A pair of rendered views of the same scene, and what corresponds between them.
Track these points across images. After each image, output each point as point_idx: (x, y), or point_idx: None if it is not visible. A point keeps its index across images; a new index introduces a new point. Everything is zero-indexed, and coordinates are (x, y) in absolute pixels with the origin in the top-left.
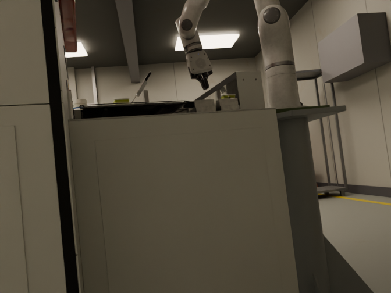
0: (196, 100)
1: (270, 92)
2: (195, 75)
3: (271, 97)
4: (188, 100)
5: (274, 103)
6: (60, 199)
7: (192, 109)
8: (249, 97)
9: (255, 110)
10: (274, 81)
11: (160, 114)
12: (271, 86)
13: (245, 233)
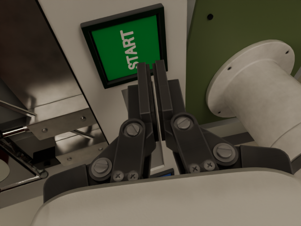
0: (70, 163)
1: (247, 123)
2: (100, 195)
3: (239, 115)
4: (49, 167)
5: (231, 109)
6: None
7: (54, 140)
8: None
9: None
10: (258, 145)
11: (27, 199)
12: (253, 135)
13: None
